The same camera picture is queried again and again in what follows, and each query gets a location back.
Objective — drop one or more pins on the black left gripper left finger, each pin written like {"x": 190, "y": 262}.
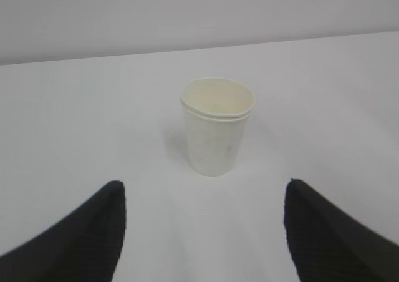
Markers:
{"x": 84, "y": 246}

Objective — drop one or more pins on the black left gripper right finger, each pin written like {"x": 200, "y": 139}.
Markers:
{"x": 327, "y": 244}

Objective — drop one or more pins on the white paper cup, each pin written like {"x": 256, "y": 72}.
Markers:
{"x": 215, "y": 111}

